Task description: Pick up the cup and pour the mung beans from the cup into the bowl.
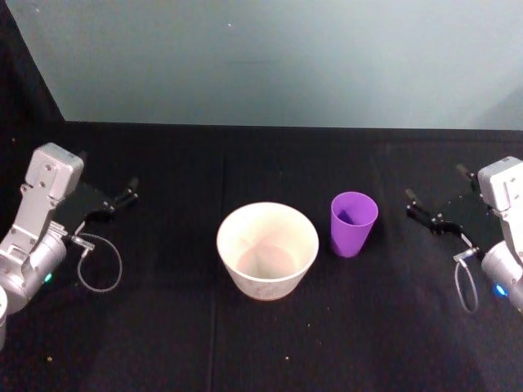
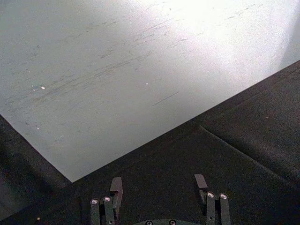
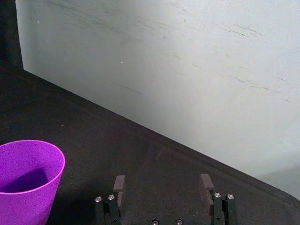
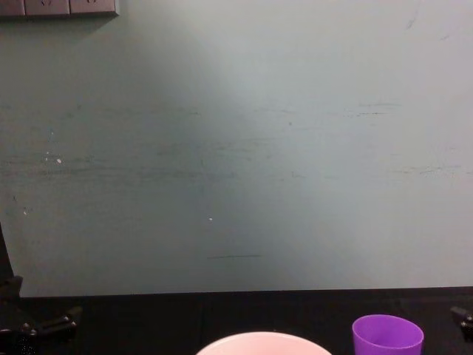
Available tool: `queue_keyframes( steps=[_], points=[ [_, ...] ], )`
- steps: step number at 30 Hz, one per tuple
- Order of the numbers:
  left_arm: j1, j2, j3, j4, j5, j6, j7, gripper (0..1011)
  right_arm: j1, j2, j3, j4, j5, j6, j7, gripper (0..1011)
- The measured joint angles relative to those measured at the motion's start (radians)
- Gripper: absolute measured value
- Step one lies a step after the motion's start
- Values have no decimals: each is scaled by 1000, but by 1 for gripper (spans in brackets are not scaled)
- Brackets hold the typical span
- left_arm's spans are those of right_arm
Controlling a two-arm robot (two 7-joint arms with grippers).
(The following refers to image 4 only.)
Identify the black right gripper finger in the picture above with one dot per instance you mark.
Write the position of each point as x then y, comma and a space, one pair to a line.
462, 313
467, 325

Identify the black table cloth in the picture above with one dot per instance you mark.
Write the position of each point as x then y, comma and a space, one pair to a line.
258, 314

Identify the purple plastic cup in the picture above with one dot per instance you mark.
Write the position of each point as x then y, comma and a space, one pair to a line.
369, 345

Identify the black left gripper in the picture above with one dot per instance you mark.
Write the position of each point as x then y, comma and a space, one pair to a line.
10, 296

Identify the grey wall socket panel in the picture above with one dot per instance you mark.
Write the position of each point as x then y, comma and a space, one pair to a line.
59, 6

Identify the white paper bucket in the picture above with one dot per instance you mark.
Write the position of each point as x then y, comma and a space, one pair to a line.
262, 345

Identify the pale wall panel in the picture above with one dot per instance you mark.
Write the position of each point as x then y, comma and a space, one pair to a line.
258, 148

